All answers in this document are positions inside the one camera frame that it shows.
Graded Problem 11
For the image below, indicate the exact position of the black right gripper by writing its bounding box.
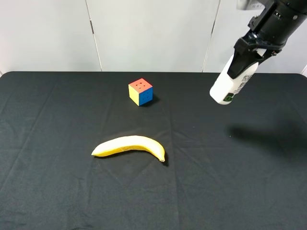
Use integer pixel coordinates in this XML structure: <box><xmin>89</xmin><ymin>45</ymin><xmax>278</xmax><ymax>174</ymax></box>
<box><xmin>227</xmin><ymin>32</ymin><xmax>281</xmax><ymax>79</ymax></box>

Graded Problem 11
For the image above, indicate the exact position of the white plastic bottle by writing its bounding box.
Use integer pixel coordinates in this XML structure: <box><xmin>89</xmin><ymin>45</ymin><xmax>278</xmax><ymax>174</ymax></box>
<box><xmin>210</xmin><ymin>55</ymin><xmax>259</xmax><ymax>105</ymax></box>

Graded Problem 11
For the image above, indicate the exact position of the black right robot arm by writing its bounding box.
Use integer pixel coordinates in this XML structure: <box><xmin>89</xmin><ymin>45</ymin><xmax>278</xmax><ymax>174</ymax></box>
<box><xmin>227</xmin><ymin>0</ymin><xmax>307</xmax><ymax>79</ymax></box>

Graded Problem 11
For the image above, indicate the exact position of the black tablecloth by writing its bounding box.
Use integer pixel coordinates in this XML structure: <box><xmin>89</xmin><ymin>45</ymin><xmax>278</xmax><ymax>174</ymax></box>
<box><xmin>0</xmin><ymin>72</ymin><xmax>307</xmax><ymax>230</ymax></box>

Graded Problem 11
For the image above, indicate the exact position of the colourful puzzle cube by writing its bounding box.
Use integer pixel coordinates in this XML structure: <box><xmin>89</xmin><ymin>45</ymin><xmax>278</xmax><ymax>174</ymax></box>
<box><xmin>128</xmin><ymin>78</ymin><xmax>153</xmax><ymax>106</ymax></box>

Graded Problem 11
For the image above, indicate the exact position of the yellow banana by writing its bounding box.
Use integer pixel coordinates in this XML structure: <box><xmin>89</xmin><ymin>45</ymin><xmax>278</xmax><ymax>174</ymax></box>
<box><xmin>92</xmin><ymin>136</ymin><xmax>165</xmax><ymax>162</ymax></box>

